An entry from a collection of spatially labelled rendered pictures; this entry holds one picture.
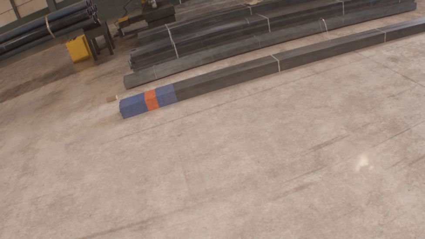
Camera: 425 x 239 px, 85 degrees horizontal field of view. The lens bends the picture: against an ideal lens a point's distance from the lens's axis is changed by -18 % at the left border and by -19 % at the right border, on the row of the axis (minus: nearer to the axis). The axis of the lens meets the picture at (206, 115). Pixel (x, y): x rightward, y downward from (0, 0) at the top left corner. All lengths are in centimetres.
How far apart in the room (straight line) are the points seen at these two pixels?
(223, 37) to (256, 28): 59
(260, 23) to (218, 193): 321
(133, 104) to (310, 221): 246
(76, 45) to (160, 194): 541
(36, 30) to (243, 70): 352
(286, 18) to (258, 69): 159
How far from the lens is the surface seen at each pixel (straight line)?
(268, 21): 479
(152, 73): 426
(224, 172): 236
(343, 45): 420
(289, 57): 376
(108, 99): 421
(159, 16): 661
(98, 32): 657
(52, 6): 1128
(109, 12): 1113
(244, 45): 446
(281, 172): 228
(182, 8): 922
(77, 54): 726
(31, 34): 525
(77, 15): 496
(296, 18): 505
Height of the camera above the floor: 164
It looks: 32 degrees down
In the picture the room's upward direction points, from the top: 15 degrees counter-clockwise
